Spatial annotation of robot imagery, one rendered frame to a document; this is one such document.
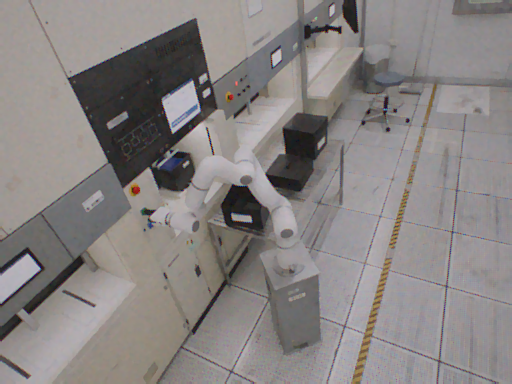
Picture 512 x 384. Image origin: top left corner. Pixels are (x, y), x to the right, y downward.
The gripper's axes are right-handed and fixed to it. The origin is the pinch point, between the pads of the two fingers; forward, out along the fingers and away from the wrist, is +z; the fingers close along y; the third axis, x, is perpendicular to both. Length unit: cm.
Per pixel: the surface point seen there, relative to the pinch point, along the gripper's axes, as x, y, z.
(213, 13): 73, 100, 4
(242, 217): -35, 44, -28
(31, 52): 88, -14, 3
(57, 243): 20.8, -44.0, 1.7
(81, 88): 70, -3, 3
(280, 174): -34, 93, -33
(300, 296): -60, 18, -76
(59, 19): 94, 1, 3
